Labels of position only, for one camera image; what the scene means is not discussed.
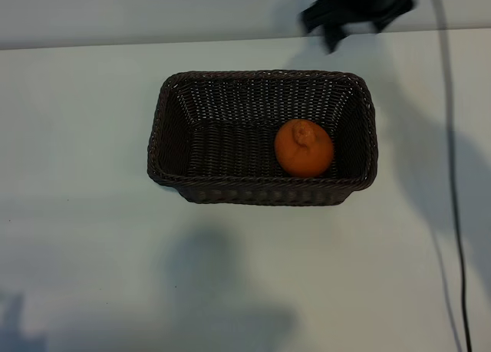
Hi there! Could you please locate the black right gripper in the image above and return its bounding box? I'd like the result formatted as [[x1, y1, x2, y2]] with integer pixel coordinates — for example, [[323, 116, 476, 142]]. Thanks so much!
[[298, 0, 420, 54]]

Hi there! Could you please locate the orange fruit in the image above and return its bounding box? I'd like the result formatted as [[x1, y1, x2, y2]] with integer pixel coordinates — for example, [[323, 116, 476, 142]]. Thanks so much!
[[274, 118, 334, 178]]

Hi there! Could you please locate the dark brown wicker basket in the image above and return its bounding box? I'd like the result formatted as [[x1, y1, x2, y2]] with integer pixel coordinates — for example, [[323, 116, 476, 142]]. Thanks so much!
[[147, 70, 380, 206]]

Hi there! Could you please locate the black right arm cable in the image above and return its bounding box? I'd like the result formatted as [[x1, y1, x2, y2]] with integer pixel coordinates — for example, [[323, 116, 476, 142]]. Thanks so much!
[[431, 0, 473, 352]]

